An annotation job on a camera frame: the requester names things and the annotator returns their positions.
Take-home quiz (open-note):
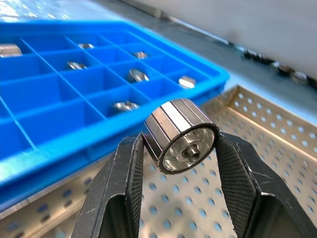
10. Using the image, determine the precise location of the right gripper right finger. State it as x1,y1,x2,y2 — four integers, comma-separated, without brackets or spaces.
215,132,317,238

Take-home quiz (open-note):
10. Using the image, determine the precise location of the perforated metal tray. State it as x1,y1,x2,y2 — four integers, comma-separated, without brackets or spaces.
0,84,317,238

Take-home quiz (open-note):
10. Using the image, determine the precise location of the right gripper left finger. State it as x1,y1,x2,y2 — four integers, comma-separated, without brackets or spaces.
71,132,145,238

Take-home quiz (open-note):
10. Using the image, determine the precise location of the blue compartment tray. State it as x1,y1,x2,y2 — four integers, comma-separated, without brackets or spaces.
0,21,230,214

